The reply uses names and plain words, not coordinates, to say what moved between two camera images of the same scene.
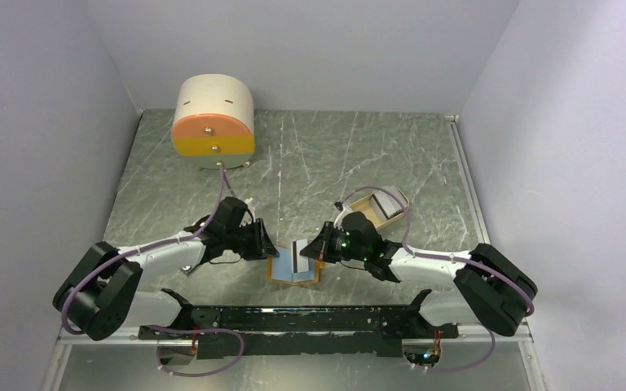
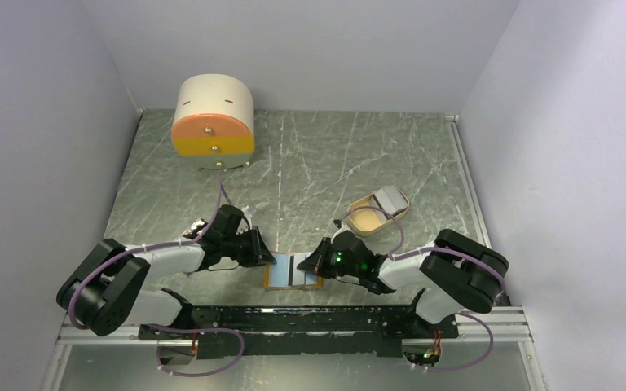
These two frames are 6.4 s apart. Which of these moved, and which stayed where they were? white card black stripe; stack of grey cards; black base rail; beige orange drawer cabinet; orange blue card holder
Moved: white card black stripe; orange blue card holder
Stayed: beige orange drawer cabinet; stack of grey cards; black base rail
